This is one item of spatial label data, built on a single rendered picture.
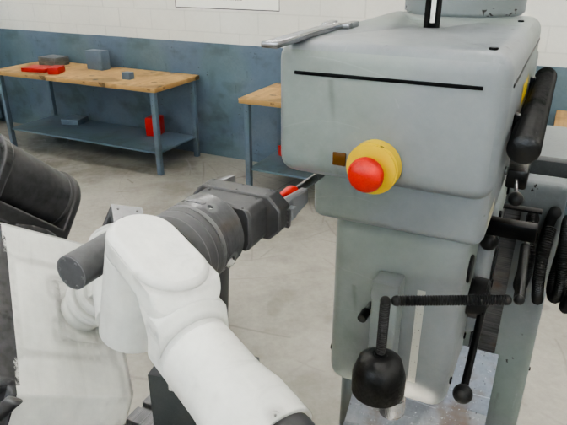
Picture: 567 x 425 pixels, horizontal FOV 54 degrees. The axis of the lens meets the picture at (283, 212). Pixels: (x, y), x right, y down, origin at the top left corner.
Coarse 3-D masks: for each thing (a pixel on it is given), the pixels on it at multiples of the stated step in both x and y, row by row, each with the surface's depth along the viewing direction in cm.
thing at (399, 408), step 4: (404, 396) 102; (404, 400) 102; (400, 404) 102; (404, 404) 103; (380, 408) 104; (384, 408) 103; (388, 408) 102; (392, 408) 102; (396, 408) 102; (400, 408) 102; (404, 408) 104; (380, 412) 104; (384, 412) 103; (388, 412) 103; (392, 412) 102; (396, 412) 102; (400, 412) 103; (384, 416) 104; (388, 416) 103; (392, 416) 103; (396, 416) 103; (400, 416) 103
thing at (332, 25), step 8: (328, 24) 72; (336, 24) 72; (344, 24) 74; (352, 24) 75; (296, 32) 65; (304, 32) 65; (312, 32) 65; (320, 32) 67; (328, 32) 70; (264, 40) 58; (272, 40) 58; (280, 40) 58; (288, 40) 59; (296, 40) 61; (272, 48) 58
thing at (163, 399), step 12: (156, 372) 122; (156, 384) 122; (156, 396) 124; (168, 396) 123; (156, 408) 125; (168, 408) 124; (180, 408) 123; (156, 420) 127; (168, 420) 126; (180, 420) 125; (192, 420) 124
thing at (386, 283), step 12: (384, 276) 82; (396, 276) 82; (372, 288) 81; (384, 288) 81; (396, 288) 80; (372, 300) 83; (372, 312) 83; (396, 312) 82; (372, 324) 84; (396, 324) 83; (372, 336) 85; (396, 336) 84; (396, 348) 86
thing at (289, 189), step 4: (312, 176) 76; (316, 176) 76; (320, 176) 77; (304, 180) 75; (308, 180) 75; (312, 180) 75; (316, 180) 76; (300, 184) 73; (304, 184) 74; (308, 184) 74; (312, 184) 75; (284, 188) 71; (288, 188) 71; (292, 188) 71; (296, 188) 71; (280, 192) 70; (284, 192) 69; (288, 192) 70
